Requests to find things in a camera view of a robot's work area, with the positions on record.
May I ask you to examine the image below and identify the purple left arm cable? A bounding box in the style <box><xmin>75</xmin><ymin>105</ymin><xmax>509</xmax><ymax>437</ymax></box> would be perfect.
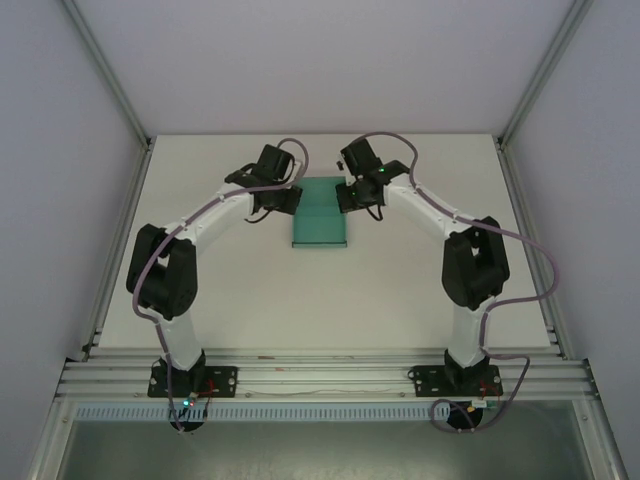
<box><xmin>129</xmin><ymin>137</ymin><xmax>310</xmax><ymax>434</ymax></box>

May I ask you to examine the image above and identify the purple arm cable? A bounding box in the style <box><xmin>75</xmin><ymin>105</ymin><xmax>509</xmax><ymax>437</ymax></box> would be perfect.
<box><xmin>129</xmin><ymin>137</ymin><xmax>310</xmax><ymax>434</ymax></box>
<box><xmin>356</xmin><ymin>130</ymin><xmax>562</xmax><ymax>434</ymax></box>

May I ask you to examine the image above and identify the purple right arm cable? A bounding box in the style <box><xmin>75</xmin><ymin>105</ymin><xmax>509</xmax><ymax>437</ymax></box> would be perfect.
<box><xmin>356</xmin><ymin>130</ymin><xmax>562</xmax><ymax>434</ymax></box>

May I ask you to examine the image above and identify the aluminium side rail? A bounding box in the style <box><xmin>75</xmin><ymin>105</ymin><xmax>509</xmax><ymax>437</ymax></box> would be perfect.
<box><xmin>79</xmin><ymin>142</ymin><xmax>154</xmax><ymax>359</ymax></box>
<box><xmin>494</xmin><ymin>139</ymin><xmax>576</xmax><ymax>359</ymax></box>

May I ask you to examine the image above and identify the aluminium frame post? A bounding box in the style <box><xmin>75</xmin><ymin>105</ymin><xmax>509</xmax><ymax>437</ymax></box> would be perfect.
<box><xmin>62</xmin><ymin>0</ymin><xmax>153</xmax><ymax>147</ymax></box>
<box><xmin>497</xmin><ymin>0</ymin><xmax>596</xmax><ymax>146</ymax></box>

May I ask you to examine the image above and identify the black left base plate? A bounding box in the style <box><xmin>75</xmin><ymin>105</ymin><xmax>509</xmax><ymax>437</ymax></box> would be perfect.
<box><xmin>147</xmin><ymin>365</ymin><xmax>239</xmax><ymax>399</ymax></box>

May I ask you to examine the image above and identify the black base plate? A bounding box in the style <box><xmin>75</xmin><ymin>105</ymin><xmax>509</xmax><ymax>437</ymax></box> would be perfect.
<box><xmin>147</xmin><ymin>365</ymin><xmax>239</xmax><ymax>399</ymax></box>
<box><xmin>408</xmin><ymin>364</ymin><xmax>502</xmax><ymax>399</ymax></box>

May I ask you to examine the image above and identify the aluminium rail bed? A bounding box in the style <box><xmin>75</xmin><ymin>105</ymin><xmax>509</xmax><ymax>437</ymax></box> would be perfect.
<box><xmin>55</xmin><ymin>348</ymin><xmax>600</xmax><ymax>402</ymax></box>

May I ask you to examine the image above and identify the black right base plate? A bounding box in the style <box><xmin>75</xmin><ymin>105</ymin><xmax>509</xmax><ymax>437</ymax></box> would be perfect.
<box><xmin>408</xmin><ymin>364</ymin><xmax>502</xmax><ymax>399</ymax></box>

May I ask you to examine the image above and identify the slotted grey cable tray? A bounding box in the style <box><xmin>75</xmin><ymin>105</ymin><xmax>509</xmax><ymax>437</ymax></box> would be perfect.
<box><xmin>73</xmin><ymin>404</ymin><xmax>437</xmax><ymax>422</ymax></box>

